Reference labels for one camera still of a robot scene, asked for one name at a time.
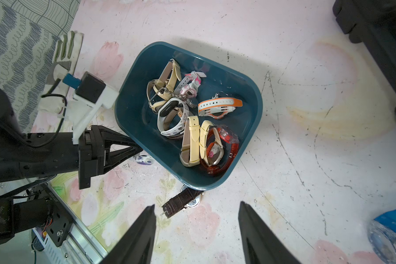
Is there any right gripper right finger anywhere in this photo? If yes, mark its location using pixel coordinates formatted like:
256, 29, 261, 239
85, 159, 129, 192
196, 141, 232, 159
238, 201, 300, 264

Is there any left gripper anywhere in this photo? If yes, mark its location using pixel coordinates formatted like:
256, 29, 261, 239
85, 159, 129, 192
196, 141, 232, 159
19, 125, 143, 189

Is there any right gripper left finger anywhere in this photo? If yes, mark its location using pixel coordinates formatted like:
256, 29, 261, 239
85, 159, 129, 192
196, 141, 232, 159
101, 205, 156, 264

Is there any patterned white black watch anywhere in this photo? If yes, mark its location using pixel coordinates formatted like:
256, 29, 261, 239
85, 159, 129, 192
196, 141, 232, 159
157, 98, 190, 140

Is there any dark brown gold watch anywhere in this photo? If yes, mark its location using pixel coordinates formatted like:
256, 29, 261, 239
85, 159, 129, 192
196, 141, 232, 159
161, 185, 204, 219

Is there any beige watch pair front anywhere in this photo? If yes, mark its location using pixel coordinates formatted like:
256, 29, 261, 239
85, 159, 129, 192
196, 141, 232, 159
146, 59, 181, 114

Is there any beige square face watch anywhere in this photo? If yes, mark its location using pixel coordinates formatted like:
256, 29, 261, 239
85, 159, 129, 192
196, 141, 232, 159
179, 115, 200, 167

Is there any pink white watch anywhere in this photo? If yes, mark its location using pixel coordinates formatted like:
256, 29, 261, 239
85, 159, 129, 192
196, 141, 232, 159
174, 71, 206, 99

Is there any cream watch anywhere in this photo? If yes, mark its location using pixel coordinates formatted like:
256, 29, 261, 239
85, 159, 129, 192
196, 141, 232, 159
199, 121, 224, 167

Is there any red transparent watch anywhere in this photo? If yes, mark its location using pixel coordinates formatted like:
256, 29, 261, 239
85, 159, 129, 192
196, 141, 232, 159
201, 124, 239, 177

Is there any orange white watch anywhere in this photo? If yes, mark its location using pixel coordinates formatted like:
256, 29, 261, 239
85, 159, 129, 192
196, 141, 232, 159
198, 97, 243, 119

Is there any silver keychain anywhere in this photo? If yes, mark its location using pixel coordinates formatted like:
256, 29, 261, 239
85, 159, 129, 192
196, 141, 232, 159
146, 86, 198, 112

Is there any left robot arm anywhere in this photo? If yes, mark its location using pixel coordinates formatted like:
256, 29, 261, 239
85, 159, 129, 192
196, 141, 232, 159
0, 89, 141, 246

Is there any purple white watch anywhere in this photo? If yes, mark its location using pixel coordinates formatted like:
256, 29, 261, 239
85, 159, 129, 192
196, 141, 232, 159
135, 155, 155, 166

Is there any teal storage box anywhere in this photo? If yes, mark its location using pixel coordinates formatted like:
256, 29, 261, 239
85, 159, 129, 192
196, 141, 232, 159
114, 41, 263, 190

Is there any black plastic case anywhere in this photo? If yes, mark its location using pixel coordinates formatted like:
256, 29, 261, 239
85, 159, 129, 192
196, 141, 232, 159
332, 0, 396, 115

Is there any aluminium mounting rail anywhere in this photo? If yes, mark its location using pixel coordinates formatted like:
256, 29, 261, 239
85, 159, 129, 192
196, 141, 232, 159
29, 184, 108, 264

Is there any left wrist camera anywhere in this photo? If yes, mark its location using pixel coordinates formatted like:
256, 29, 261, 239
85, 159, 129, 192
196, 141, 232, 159
63, 72, 119, 145

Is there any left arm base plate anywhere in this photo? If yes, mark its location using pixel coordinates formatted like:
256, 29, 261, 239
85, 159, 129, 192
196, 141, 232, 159
45, 204, 74, 247

